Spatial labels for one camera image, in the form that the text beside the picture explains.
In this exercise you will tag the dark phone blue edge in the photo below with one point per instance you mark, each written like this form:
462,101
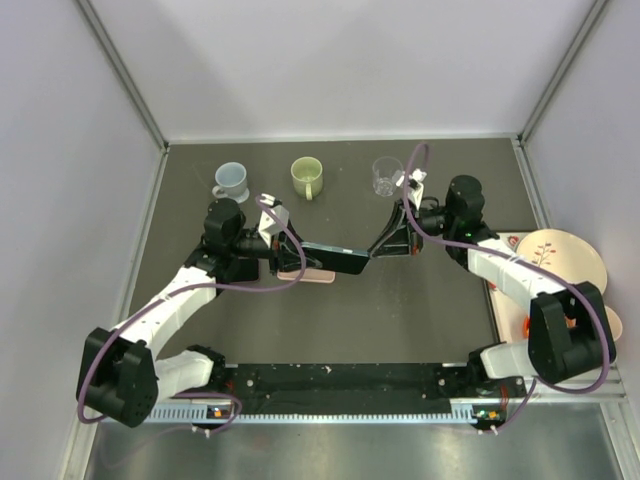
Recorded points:
339,259

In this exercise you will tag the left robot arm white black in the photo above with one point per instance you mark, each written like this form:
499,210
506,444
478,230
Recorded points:
121,376

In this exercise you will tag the pink white plate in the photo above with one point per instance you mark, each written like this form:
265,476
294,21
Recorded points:
565,255

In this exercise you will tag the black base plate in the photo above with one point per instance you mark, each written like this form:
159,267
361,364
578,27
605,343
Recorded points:
357,388

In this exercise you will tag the light blue footed cup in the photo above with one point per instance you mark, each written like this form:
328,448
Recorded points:
231,182

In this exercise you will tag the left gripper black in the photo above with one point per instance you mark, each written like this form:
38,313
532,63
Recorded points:
284,253

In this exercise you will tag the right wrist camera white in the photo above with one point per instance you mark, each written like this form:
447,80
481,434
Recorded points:
413,188

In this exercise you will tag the light blue cable duct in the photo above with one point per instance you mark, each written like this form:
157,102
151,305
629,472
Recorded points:
218,412

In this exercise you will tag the pink mug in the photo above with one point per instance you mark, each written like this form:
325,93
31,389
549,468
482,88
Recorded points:
615,324

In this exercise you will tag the white tray with strawberries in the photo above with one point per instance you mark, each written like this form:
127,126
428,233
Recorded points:
510,318

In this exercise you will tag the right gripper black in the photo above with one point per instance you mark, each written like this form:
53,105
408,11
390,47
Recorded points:
403,233

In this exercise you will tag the clear glass tumbler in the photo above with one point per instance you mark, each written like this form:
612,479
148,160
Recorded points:
386,172

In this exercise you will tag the green mug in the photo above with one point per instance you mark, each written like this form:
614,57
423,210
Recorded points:
307,177

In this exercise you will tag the orange patterned bowl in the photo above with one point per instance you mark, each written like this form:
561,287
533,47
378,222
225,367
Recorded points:
526,327

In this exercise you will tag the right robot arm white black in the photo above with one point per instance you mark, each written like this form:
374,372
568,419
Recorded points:
569,333

